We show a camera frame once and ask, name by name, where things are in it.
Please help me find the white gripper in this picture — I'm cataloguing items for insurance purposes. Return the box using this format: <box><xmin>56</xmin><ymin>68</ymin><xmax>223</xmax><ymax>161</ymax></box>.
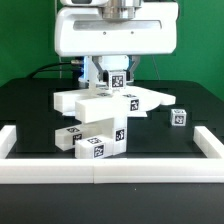
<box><xmin>55</xmin><ymin>2</ymin><xmax>178</xmax><ymax>82</ymax></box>

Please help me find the black cable bundle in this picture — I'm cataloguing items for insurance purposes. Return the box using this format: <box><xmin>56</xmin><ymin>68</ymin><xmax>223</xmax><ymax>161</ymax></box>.
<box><xmin>27</xmin><ymin>59</ymin><xmax>85</xmax><ymax>80</ymax></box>

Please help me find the white left fence block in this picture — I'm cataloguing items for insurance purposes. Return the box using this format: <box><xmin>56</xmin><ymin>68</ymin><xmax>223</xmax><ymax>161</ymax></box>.
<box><xmin>0</xmin><ymin>125</ymin><xmax>17</xmax><ymax>159</ymax></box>

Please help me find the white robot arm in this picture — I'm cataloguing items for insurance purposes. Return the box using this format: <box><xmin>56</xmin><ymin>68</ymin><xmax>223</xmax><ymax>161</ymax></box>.
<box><xmin>54</xmin><ymin>0</ymin><xmax>179</xmax><ymax>87</ymax></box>

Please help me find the thin grey cable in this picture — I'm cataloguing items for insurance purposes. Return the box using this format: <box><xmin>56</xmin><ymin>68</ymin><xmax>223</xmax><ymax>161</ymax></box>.
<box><xmin>151</xmin><ymin>54</ymin><xmax>161</xmax><ymax>81</ymax></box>

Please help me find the white chair back frame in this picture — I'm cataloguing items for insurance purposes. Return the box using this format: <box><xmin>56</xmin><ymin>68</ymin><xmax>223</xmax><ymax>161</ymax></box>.
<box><xmin>54</xmin><ymin>86</ymin><xmax>176</xmax><ymax>123</ymax></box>

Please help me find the white right fence block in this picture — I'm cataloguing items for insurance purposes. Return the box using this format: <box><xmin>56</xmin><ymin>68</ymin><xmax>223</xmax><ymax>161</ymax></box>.
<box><xmin>193</xmin><ymin>126</ymin><xmax>224</xmax><ymax>159</ymax></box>

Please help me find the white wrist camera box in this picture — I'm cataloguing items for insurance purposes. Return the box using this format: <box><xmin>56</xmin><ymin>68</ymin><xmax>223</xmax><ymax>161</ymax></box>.
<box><xmin>60</xmin><ymin>0</ymin><xmax>109</xmax><ymax>7</ymax></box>

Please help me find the white front fence bar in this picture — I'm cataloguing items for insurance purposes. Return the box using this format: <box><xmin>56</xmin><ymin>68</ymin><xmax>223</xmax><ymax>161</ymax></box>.
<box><xmin>0</xmin><ymin>158</ymin><xmax>224</xmax><ymax>184</ymax></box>

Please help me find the white fence block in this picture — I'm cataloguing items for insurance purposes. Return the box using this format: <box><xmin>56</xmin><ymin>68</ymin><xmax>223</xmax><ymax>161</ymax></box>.
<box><xmin>0</xmin><ymin>125</ymin><xmax>17</xmax><ymax>159</ymax></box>
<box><xmin>193</xmin><ymin>126</ymin><xmax>224</xmax><ymax>159</ymax></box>

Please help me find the white tag sheet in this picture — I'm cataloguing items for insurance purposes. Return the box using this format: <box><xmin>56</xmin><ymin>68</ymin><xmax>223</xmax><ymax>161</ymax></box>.
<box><xmin>62</xmin><ymin>112</ymin><xmax>147</xmax><ymax>117</ymax></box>

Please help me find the white chair seat part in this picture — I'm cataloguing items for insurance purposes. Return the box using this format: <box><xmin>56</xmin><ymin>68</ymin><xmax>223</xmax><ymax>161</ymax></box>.
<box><xmin>80</xmin><ymin>117</ymin><xmax>127</xmax><ymax>156</ymax></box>

